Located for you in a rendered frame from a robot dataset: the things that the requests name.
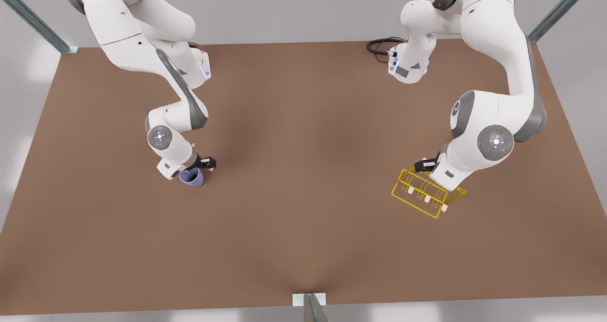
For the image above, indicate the lavender blue cup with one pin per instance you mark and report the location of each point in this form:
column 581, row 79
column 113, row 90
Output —
column 192, row 177

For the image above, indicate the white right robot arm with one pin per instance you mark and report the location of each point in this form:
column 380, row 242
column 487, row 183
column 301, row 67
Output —
column 142, row 37

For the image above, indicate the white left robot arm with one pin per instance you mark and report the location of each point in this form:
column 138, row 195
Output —
column 493, row 108

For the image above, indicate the silver frame post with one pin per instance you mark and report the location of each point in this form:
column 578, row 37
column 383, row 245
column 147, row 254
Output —
column 310, row 308
column 33, row 18
column 559, row 9

